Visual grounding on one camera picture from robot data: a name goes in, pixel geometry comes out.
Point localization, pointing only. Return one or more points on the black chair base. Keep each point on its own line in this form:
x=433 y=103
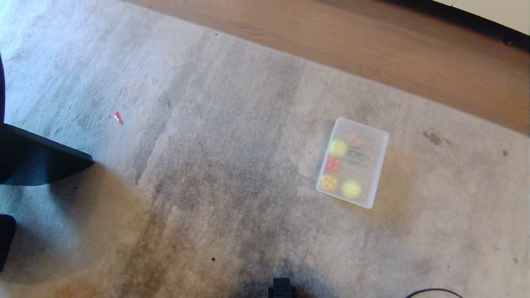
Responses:
x=33 y=157

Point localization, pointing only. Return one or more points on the yellow-green tennis ball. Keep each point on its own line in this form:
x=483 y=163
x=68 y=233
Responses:
x=338 y=147
x=351 y=188

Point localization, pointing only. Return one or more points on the dark green die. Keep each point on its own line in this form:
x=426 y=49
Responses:
x=356 y=156

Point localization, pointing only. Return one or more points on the red die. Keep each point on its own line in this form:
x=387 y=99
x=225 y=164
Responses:
x=332 y=164

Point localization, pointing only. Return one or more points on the black baseboard strip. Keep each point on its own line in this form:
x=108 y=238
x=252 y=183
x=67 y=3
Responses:
x=476 y=20

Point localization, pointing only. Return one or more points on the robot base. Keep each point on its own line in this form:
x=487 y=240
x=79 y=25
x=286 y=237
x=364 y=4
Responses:
x=282 y=289

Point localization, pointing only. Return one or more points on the yellow die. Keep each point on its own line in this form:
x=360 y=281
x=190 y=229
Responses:
x=329 y=182

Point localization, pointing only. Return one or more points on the small red scrap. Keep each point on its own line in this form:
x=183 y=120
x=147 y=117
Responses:
x=118 y=118

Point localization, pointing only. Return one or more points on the clear plastic box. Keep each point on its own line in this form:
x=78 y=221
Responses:
x=377 y=165

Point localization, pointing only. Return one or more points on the grey carpet rug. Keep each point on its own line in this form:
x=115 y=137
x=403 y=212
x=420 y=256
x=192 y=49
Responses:
x=215 y=174

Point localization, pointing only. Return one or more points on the orange die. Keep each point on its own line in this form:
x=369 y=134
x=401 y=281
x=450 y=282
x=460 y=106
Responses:
x=355 y=138

